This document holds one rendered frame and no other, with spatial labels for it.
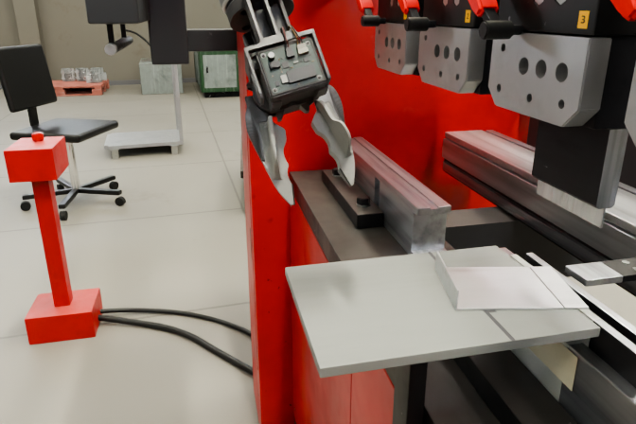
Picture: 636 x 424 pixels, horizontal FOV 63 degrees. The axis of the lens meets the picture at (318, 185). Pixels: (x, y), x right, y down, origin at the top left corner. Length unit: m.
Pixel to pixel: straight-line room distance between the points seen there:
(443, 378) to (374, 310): 0.16
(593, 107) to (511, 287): 0.20
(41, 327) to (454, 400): 1.99
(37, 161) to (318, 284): 1.68
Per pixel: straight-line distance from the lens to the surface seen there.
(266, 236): 1.42
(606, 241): 0.91
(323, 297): 0.54
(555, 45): 0.53
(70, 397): 2.14
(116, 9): 1.42
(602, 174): 0.54
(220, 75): 8.09
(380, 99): 1.38
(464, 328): 0.51
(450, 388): 0.64
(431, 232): 0.91
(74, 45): 10.03
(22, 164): 2.15
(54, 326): 2.41
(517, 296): 0.57
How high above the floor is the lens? 1.28
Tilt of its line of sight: 19 degrees down
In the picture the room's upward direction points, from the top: straight up
